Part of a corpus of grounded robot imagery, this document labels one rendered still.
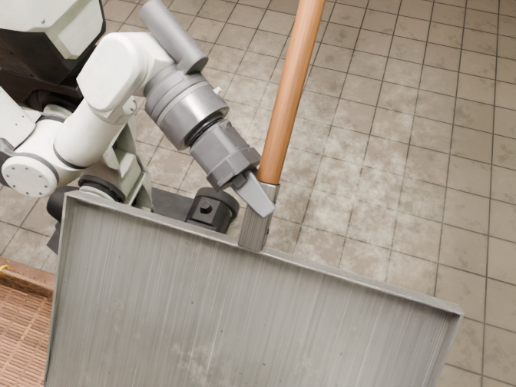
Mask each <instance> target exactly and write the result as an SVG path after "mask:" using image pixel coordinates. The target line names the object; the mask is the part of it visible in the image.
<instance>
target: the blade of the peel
mask: <svg viewBox="0 0 516 387"><path fill-rule="evenodd" d="M237 242H238V238H236V237H233V236H228V235H226V234H222V233H218V232H215V231H212V230H208V229H205V228H203V227H198V226H195V225H192V224H189V223H185V222H182V221H179V220H175V219H172V218H169V217H165V216H161V215H159V214H156V213H151V212H149V211H146V210H142V209H138V208H136V207H131V206H128V205H126V204H122V203H118V202H115V201H113V200H108V199H105V198H103V197H98V196H95V195H92V194H89V193H85V192H82V191H79V190H74V191H70V192H67V193H64V204H63V211H62V218H61V232H60V239H59V246H58V259H57V266H56V274H55V287H54V294H53V301H52V308H51V321H50V329H49V336H48V349H47V356H46V364H45V377H44V385H43V387H436V384H437V382H438V379H439V376H440V375H441V372H442V369H443V367H444V364H445V361H446V359H447V357H448V354H449V352H450V350H451V347H452V344H453V342H454V340H455V337H456V335H457V332H458V329H459V327H460V325H461V321H462V320H463V317H464V315H465V313H464V312H463V310H462V309H461V307H460V306H459V305H458V304H456V303H451V302H449V301H446V300H443V299H439V298H435V297H433V296H428V295H425V294H423V293H418V292H416V291H412V290H410V289H405V288H402V287H400V286H395V285H392V284H389V283H385V282H382V281H379V280H377V279H372V278H369V277H366V276H362V275H359V274H356V273H351V272H349V271H346V270H341V269H339V268H335V267H333V266H328V265H326V264H323V263H318V262H316V261H312V260H308V259H305V258H302V257H300V256H295V255H292V254H289V253H284V252H282V251H279V250H275V249H272V248H269V247H266V246H265V247H264V248H263V249H262V250H261V251H260V252H257V251H254V250H250V249H247V248H244V247H241V246H238V245H237Z"/></svg>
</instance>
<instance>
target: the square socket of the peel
mask: <svg viewBox="0 0 516 387"><path fill-rule="evenodd" d="M259 182H260V184H261V185H262V187H263V189H264V190H265V191H266V193H267V195H268V196H269V198H270V199H271V200H272V202H273V204H274V205H275V206H276V203H277V197H278V193H279V191H280V184H269V183H266V182H262V181H260V180H259ZM273 212H274V211H273ZM273 212H272V213H271V214H270V215H269V216H268V217H266V218H265V219H263V218H262V217H261V216H260V215H259V214H258V213H257V212H256V211H255V210H254V209H253V208H251V207H250V206H249V205H248V204H247V205H246V210H245V214H244V217H243V222H242V226H241V229H240V235H239V239H238V242H237V245H238V246H241V247H244V248H247V249H250V250H254V251H257V252H260V251H261V250H262V249H263V248H264V246H265V244H266V239H267V236H268V234H269V231H270V224H271V220H272V217H273Z"/></svg>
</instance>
